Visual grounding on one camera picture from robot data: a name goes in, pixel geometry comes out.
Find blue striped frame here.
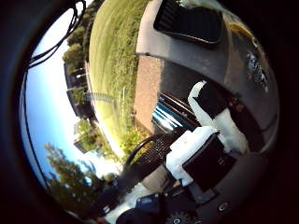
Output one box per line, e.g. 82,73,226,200
151,92,195,133

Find black slatted plastic basket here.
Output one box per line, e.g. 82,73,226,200
153,0,224,47

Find dark building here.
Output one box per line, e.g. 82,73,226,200
63,62,98,121

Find black mesh cart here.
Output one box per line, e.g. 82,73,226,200
123,133,176,185

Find thin black cable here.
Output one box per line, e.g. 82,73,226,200
21,68,50,188

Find black cable bundle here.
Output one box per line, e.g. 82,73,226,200
26,0,88,70

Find black white zebra plush toy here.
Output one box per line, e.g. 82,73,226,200
246,50,270,93

